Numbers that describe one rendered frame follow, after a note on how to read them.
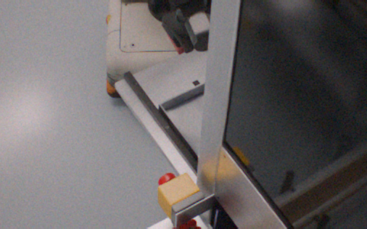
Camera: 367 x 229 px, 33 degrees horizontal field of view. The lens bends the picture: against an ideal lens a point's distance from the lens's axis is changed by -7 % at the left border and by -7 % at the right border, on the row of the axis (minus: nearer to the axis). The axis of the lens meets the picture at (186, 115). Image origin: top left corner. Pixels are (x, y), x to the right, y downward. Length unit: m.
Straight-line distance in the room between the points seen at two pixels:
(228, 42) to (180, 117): 0.65
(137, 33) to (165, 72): 0.93
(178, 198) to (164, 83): 0.44
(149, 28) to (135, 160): 0.53
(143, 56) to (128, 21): 0.20
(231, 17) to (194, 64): 0.79
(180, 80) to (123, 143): 0.98
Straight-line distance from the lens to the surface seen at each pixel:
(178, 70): 1.72
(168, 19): 1.42
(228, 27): 0.97
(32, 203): 2.54
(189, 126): 1.61
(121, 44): 2.60
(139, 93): 1.65
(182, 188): 1.34
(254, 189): 1.16
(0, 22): 3.20
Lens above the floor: 2.19
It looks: 54 degrees down
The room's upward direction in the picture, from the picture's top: 3 degrees clockwise
